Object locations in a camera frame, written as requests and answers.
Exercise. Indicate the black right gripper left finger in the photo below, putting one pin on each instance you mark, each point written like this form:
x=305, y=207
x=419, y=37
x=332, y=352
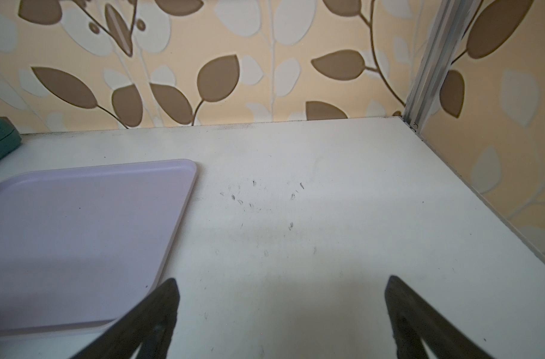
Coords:
x=144, y=332

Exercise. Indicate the lilac plastic tray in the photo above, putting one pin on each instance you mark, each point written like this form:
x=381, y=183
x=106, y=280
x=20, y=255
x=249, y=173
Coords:
x=80, y=247

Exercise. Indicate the aluminium frame post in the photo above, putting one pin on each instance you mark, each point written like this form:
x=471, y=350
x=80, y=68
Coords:
x=447, y=31

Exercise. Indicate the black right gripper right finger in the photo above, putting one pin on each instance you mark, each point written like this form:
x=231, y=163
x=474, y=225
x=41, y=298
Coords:
x=418, y=326

